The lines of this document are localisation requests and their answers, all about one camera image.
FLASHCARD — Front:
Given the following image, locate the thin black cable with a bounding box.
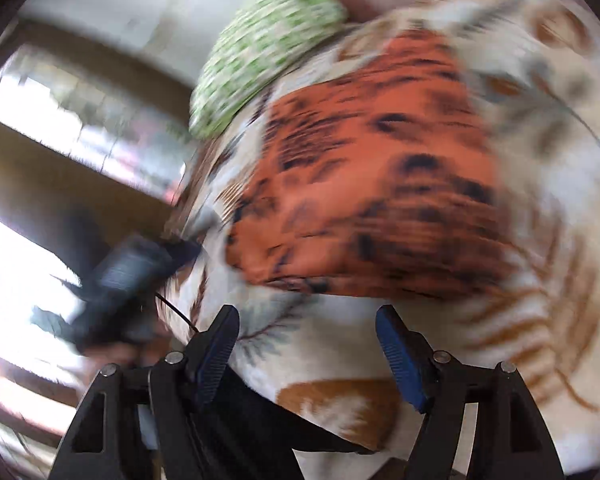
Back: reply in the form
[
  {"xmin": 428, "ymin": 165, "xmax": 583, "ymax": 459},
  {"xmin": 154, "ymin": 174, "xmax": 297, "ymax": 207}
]
[{"xmin": 155, "ymin": 291, "xmax": 201, "ymax": 335}]

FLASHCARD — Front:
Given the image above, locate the orange black patterned garment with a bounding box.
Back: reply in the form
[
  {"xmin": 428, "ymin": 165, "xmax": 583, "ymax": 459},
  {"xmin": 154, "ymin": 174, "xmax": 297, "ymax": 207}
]
[{"xmin": 225, "ymin": 30, "xmax": 516, "ymax": 302}]

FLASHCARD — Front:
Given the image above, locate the white leaf printed blanket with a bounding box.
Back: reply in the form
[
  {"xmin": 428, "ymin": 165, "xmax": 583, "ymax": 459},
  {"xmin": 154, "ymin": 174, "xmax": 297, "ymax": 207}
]
[{"xmin": 155, "ymin": 0, "xmax": 600, "ymax": 477}]

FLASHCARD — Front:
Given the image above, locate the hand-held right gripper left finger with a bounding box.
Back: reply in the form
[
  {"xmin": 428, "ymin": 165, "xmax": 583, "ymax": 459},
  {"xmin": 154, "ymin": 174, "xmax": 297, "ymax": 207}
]
[{"xmin": 47, "ymin": 304, "xmax": 242, "ymax": 480}]

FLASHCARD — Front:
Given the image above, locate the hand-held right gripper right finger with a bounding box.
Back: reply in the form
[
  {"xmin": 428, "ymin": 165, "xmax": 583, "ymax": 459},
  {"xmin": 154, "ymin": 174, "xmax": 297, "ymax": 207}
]
[{"xmin": 374, "ymin": 304, "xmax": 566, "ymax": 480}]

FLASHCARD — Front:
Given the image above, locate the green white patterned pillow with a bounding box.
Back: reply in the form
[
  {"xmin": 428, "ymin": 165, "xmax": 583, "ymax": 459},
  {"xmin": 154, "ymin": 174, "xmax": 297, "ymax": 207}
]
[{"xmin": 187, "ymin": 0, "xmax": 348, "ymax": 142}]

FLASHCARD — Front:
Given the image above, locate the brown wooden window frame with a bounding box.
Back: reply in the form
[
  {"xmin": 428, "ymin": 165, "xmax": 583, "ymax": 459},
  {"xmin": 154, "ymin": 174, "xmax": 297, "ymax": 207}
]
[{"xmin": 0, "ymin": 15, "xmax": 201, "ymax": 461}]

